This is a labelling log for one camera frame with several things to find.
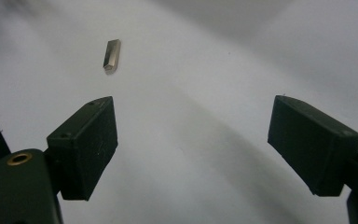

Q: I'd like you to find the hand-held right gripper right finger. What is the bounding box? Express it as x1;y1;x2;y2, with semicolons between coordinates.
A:
267;94;358;198

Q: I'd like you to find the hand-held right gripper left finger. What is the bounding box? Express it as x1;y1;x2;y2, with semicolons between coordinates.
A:
46;95;119;202

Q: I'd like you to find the small silver metal hexagonal bar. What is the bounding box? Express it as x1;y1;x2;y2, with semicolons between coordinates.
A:
103;38;122;76

